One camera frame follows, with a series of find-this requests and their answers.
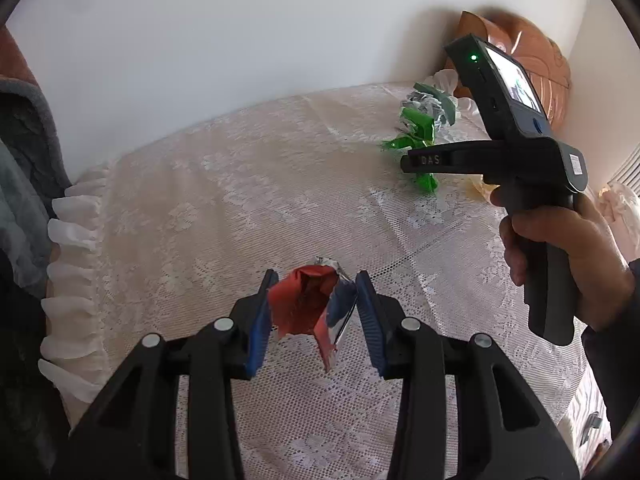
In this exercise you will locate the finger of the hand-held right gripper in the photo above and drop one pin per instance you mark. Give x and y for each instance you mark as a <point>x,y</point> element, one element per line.
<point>460,157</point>

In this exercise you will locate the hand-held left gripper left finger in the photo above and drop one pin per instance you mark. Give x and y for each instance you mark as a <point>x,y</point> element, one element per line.
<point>260,330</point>

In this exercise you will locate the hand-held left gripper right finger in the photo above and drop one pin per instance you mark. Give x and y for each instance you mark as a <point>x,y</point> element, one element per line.
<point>372,330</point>

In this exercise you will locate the red and blue foil wrapper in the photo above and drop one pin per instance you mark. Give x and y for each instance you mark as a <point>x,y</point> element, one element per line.
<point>300,305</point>

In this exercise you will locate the small twisted green wrapper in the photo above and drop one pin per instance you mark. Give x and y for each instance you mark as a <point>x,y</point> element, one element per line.
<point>415,125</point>

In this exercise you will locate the person's right forearm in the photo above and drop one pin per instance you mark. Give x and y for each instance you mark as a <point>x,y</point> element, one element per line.
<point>610,360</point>

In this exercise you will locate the person's right hand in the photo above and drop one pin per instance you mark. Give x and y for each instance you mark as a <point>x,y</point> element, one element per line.
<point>595,260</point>

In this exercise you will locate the carved wooden headboard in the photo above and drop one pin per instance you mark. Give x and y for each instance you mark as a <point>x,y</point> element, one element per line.
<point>547,70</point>

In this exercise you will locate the grey and green crumpled wrapper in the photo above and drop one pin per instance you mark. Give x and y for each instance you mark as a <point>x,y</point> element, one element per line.
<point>432,102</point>

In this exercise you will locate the white ribbed radiator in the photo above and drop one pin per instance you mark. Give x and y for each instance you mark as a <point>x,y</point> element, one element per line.
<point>630,170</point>

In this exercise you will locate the folded pink quilt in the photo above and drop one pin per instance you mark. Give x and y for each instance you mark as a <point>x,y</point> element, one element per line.
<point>622,210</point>

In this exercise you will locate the black garment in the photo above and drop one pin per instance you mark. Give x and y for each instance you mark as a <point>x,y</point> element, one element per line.
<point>20,385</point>

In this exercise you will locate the brown fleece garment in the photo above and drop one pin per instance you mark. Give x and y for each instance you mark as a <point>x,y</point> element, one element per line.
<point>15,55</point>

